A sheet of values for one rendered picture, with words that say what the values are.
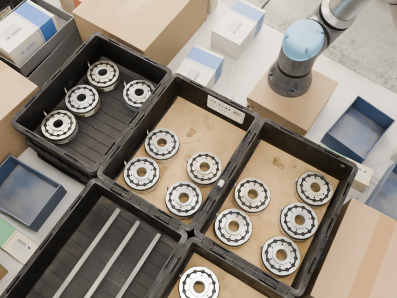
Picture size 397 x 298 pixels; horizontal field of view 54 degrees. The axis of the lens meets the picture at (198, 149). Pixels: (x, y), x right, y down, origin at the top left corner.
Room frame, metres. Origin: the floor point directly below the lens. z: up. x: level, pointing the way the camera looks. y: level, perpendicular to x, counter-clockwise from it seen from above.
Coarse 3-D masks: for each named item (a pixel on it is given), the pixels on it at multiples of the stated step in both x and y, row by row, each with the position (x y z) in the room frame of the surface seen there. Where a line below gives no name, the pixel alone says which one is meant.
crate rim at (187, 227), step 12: (168, 84) 0.67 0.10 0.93; (192, 84) 0.68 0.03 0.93; (156, 96) 0.63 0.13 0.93; (216, 96) 0.64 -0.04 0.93; (240, 108) 0.61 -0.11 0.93; (132, 132) 0.50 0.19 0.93; (120, 144) 0.46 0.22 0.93; (240, 144) 0.49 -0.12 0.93; (108, 156) 0.43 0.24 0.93; (228, 168) 0.42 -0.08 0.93; (108, 180) 0.36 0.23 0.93; (216, 180) 0.38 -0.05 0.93; (132, 192) 0.33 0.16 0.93; (144, 204) 0.30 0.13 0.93; (204, 204) 0.32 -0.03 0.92; (168, 216) 0.28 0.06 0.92; (192, 228) 0.25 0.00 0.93
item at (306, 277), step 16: (256, 128) 0.54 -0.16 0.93; (240, 160) 0.44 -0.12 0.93; (352, 176) 0.42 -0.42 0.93; (208, 208) 0.30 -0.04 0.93; (336, 208) 0.32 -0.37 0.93; (208, 240) 0.22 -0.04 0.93; (320, 240) 0.24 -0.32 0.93; (256, 272) 0.15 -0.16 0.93; (288, 288) 0.12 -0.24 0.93; (304, 288) 0.12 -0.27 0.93
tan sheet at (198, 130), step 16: (176, 112) 0.64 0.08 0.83; (192, 112) 0.64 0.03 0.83; (208, 112) 0.65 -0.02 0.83; (176, 128) 0.58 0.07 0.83; (192, 128) 0.58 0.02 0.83; (208, 128) 0.59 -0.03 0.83; (224, 128) 0.59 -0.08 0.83; (144, 144) 0.52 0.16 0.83; (160, 144) 0.52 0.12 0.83; (192, 144) 0.53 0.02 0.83; (208, 144) 0.53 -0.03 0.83; (224, 144) 0.54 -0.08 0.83; (176, 160) 0.47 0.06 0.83; (224, 160) 0.48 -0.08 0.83; (176, 176) 0.42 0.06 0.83; (160, 192) 0.37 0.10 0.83; (208, 192) 0.38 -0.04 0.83; (160, 208) 0.32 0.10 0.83
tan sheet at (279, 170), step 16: (256, 160) 0.49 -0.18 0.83; (272, 160) 0.49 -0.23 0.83; (288, 160) 0.50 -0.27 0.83; (240, 176) 0.44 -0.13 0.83; (256, 176) 0.44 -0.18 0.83; (272, 176) 0.44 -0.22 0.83; (288, 176) 0.45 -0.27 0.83; (272, 192) 0.39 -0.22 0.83; (288, 192) 0.40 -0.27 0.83; (224, 208) 0.34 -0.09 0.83; (272, 208) 0.35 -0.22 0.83; (320, 208) 0.36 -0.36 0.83; (256, 224) 0.30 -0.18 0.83; (272, 224) 0.30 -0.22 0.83; (256, 240) 0.25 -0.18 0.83; (240, 256) 0.21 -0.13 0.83; (256, 256) 0.21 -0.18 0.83; (304, 256) 0.22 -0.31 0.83
